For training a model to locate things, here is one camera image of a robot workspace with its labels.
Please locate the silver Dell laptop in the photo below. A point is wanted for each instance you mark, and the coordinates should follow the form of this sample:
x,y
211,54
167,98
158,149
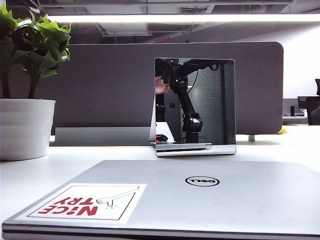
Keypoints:
x,y
225,205

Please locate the rectangular standing mirror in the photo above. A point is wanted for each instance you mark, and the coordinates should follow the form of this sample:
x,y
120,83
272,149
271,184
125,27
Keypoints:
x,y
212,100

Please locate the grey fabric desk partition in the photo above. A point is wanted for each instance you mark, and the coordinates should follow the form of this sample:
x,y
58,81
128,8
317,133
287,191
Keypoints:
x,y
107,87

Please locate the red ceiling sign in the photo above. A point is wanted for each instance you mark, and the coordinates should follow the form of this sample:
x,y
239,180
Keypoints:
x,y
162,39

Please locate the long ceiling light strip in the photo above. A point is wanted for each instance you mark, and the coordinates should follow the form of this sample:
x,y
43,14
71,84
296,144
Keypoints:
x,y
175,18

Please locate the small yellow object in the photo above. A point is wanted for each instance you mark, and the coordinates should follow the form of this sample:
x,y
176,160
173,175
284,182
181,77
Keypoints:
x,y
283,130

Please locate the white ribbed plant pot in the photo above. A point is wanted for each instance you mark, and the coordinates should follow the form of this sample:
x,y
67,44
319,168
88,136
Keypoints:
x,y
25,127

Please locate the green artificial plant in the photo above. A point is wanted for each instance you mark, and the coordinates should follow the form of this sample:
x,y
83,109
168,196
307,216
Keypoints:
x,y
32,50

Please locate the black office chair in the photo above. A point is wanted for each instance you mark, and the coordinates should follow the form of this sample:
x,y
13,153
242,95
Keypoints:
x,y
313,110

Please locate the silver partition base rail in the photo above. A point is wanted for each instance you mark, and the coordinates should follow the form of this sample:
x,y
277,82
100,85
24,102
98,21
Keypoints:
x,y
100,136

